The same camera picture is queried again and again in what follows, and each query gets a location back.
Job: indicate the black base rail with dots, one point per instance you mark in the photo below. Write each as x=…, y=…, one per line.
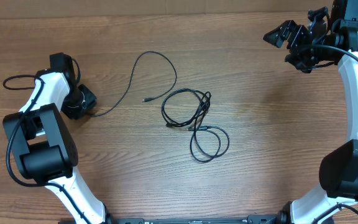
x=197, y=220

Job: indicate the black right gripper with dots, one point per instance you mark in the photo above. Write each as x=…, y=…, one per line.
x=294, y=32

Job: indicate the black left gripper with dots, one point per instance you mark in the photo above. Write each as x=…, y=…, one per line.
x=90, y=101

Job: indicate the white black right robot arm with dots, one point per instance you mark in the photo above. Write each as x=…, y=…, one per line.
x=331, y=38

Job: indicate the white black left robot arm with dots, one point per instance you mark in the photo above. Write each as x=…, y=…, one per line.
x=41, y=151

